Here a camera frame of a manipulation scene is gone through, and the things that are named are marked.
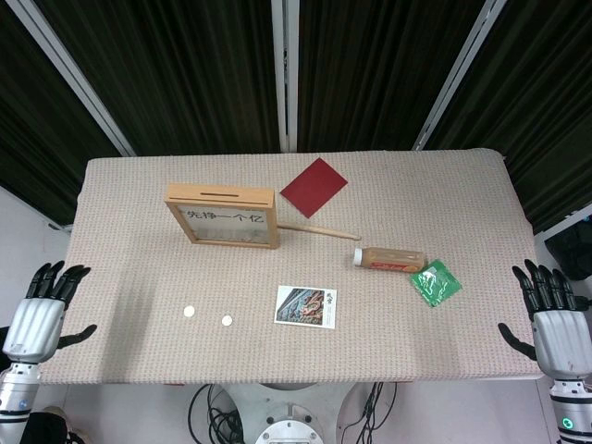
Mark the white frame post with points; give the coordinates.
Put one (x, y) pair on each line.
(74, 74)
(284, 69)
(462, 69)

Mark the dragon picture postcard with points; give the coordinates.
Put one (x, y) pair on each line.
(305, 306)

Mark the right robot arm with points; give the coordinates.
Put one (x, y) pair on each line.
(571, 407)

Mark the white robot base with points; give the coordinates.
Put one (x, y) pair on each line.
(287, 416)

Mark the silver coin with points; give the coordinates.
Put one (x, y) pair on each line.
(188, 311)
(226, 320)

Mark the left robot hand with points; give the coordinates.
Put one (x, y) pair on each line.
(34, 324)

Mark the wooden frame coin box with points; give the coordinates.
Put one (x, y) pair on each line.
(222, 196)

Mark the black bag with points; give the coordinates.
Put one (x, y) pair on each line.
(573, 250)

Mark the black curtain panel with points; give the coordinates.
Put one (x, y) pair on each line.
(379, 69)
(536, 92)
(176, 69)
(32, 115)

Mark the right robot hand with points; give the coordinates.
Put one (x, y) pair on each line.
(562, 337)

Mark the brown juice bottle red label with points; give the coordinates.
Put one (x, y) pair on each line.
(393, 260)

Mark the green foil packet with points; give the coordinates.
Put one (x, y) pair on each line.
(435, 283)

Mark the red paper envelope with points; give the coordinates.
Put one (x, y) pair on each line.
(314, 187)

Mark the wooden stick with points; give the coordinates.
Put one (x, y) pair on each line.
(324, 230)

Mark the beige woven tablecloth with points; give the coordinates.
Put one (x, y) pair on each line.
(139, 259)

